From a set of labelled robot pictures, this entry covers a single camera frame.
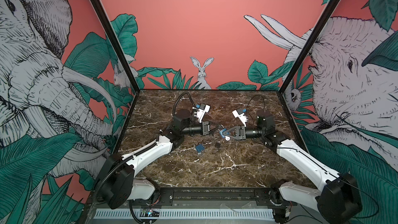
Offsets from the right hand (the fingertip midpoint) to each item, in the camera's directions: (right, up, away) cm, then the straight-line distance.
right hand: (224, 134), depth 69 cm
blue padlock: (-12, -12, +22) cm, 27 cm away
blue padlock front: (-1, 0, +2) cm, 2 cm away
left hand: (-1, +3, 0) cm, 3 cm away
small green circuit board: (-35, -36, +1) cm, 50 cm away
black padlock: (-1, -11, +24) cm, 26 cm away
